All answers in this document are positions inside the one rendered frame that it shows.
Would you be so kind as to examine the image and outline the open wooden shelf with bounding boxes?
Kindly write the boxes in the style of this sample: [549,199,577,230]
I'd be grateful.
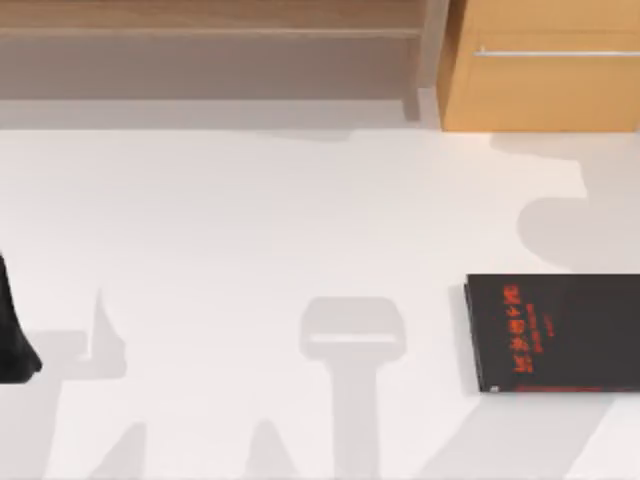
[0,0,451,123]

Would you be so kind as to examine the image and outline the black book with red lettering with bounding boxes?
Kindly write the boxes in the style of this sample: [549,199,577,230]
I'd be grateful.
[462,273,640,394]

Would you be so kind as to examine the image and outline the wooden cupboard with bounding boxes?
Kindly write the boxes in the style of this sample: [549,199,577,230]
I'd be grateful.
[435,0,640,133]

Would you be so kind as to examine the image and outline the wooden drawer front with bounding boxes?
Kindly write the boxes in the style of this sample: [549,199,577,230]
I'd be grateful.
[462,30,640,133]

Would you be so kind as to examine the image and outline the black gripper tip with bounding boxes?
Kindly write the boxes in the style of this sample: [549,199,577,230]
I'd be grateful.
[0,252,44,386]

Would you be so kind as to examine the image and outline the long metal handle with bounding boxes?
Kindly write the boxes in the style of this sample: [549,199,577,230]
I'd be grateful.
[472,46,640,59]

